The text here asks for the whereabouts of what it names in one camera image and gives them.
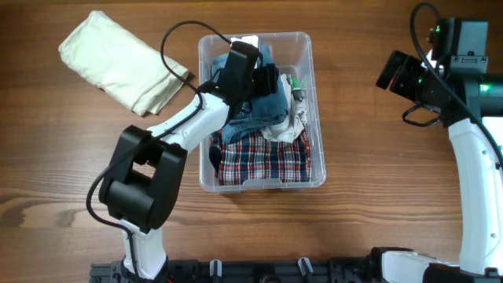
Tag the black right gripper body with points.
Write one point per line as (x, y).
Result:
(412, 81)

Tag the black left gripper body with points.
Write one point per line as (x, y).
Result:
(265, 83)

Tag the blue jeans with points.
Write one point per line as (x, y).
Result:
(247, 114)

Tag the white cloth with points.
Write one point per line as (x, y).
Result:
(292, 126)

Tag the plaid checkered shorts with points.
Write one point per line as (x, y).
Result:
(254, 157)

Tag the cream cloth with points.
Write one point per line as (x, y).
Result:
(114, 60)

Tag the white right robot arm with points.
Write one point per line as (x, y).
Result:
(451, 80)

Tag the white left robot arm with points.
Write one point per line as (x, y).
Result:
(140, 185)

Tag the clear plastic container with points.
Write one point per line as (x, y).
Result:
(292, 52)

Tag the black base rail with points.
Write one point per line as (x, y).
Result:
(336, 270)

